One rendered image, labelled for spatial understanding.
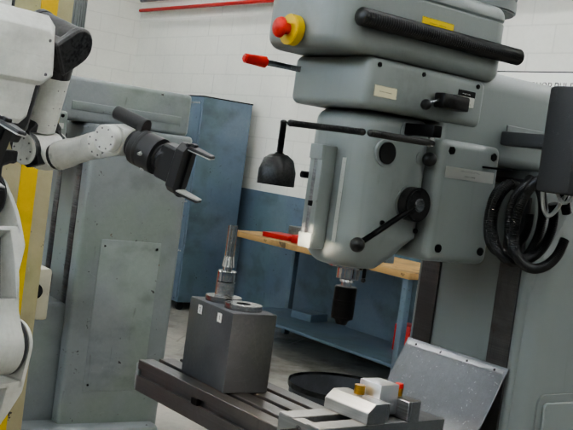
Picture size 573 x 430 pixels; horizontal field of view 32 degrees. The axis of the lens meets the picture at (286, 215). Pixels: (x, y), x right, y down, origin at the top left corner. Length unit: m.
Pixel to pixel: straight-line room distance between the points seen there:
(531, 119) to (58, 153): 1.12
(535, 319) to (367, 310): 6.03
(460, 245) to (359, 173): 0.30
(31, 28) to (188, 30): 8.74
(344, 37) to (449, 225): 0.48
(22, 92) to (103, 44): 9.49
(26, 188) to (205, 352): 1.36
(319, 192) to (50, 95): 0.82
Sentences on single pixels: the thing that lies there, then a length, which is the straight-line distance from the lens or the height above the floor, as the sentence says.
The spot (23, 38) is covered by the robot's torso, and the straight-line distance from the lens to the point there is 2.32.
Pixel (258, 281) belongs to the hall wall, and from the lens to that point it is 9.47.
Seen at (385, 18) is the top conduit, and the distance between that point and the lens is 1.91.
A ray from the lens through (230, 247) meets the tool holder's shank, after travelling 2.44.
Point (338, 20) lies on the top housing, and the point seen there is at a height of 1.78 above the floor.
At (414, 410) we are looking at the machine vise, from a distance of 2.04.
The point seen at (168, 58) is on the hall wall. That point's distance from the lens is 11.33.
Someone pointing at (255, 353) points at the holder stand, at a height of 1.05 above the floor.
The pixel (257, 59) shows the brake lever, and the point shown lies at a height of 1.70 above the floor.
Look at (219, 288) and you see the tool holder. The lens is 2.44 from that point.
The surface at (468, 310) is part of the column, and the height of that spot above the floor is 1.22.
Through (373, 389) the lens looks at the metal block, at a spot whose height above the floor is 1.08.
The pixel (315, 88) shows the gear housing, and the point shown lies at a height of 1.66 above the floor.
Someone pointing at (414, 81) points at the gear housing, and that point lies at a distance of 2.02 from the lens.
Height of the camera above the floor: 1.51
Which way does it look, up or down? 3 degrees down
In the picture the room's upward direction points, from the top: 8 degrees clockwise
